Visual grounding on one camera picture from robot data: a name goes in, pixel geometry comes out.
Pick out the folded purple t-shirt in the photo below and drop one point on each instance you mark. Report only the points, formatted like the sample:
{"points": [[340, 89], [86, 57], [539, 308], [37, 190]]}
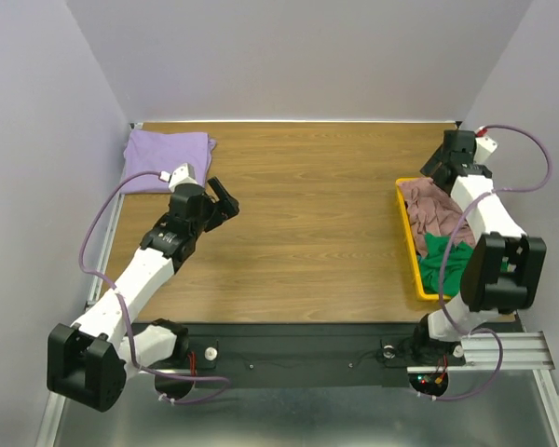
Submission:
{"points": [[152, 151]]}

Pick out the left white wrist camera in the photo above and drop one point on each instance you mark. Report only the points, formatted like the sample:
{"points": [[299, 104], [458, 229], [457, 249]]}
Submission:
{"points": [[185, 174]]}

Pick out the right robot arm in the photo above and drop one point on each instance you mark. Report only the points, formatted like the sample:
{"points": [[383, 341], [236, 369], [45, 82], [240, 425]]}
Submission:
{"points": [[503, 272]]}

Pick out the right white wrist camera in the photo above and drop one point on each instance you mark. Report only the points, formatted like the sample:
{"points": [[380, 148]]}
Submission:
{"points": [[485, 146]]}

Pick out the yellow plastic bin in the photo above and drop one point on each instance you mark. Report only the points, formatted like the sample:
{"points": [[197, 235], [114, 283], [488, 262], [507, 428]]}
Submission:
{"points": [[462, 232]]}

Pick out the pink t-shirt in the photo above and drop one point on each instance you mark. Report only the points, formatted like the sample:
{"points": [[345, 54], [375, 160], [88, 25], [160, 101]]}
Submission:
{"points": [[430, 211]]}

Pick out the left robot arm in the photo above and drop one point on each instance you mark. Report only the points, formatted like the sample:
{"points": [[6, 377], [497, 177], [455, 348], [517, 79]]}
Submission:
{"points": [[91, 360]]}

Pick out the left silver knob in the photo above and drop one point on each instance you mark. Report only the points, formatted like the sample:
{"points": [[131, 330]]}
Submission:
{"points": [[210, 353]]}

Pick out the electronics board with leds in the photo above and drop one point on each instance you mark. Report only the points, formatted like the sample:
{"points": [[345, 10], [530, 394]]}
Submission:
{"points": [[434, 382]]}

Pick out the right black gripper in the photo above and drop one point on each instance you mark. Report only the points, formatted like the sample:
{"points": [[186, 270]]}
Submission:
{"points": [[439, 164]]}

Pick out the silver knob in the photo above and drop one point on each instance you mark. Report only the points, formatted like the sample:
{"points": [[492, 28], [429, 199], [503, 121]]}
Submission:
{"points": [[210, 353], [389, 352]]}

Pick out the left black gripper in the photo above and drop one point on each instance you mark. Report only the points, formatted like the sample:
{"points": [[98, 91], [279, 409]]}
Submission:
{"points": [[230, 206]]}

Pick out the right silver knob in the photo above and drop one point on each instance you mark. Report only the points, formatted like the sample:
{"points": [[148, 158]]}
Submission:
{"points": [[389, 352]]}

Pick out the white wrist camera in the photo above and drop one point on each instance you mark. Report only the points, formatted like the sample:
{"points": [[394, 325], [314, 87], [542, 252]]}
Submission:
{"points": [[485, 146], [185, 174]]}

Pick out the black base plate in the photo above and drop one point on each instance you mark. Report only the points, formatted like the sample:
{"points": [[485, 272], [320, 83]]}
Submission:
{"points": [[288, 355]]}

